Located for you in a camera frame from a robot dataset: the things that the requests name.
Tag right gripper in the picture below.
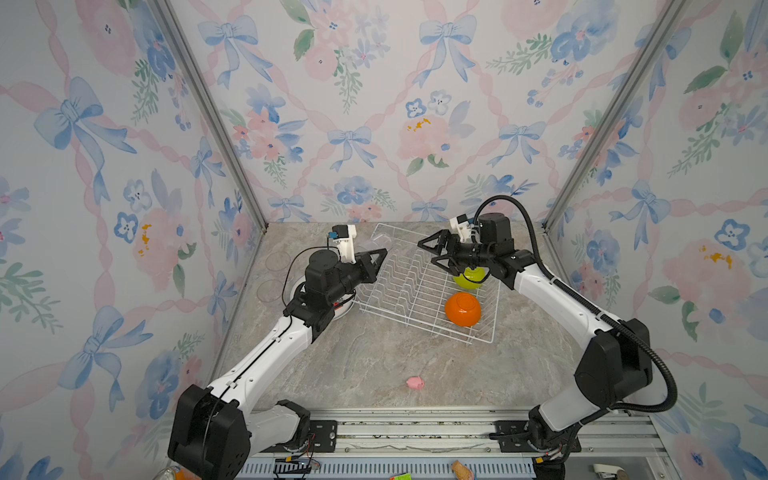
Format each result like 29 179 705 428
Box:
418 232 494 276

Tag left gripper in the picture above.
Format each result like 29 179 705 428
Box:
325 248 385 310

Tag clear glass cup front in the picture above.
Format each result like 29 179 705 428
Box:
362 232 392 251

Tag clear glass cup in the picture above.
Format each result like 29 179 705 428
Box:
362 232 392 251
256 279 283 303
265 251 292 272

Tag lime green bowl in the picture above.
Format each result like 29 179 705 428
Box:
453 267 488 291

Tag watermelon pattern plate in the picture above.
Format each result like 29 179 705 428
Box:
333 300 354 320

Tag orange bowl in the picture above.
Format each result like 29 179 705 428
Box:
444 292 482 328

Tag clear glass cup back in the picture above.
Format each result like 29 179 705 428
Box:
265 251 292 272

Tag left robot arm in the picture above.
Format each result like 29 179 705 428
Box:
167 248 387 479

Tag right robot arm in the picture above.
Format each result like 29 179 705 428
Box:
418 213 653 452

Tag small pink object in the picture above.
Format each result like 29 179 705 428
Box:
406 376 425 391

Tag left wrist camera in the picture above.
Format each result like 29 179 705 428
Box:
328 224 357 264

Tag white wire dish rack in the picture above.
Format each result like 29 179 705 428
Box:
355 223 500 344

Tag right aluminium corner post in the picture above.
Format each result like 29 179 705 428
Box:
542 0 688 236

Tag aluminium corner post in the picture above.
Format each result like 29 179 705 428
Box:
542 0 688 236
148 0 268 234

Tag black corrugated cable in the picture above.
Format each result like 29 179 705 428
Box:
472 194 679 414

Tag left aluminium corner post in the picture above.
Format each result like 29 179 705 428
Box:
148 0 268 234

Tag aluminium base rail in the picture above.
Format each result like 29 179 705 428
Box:
225 407 680 479

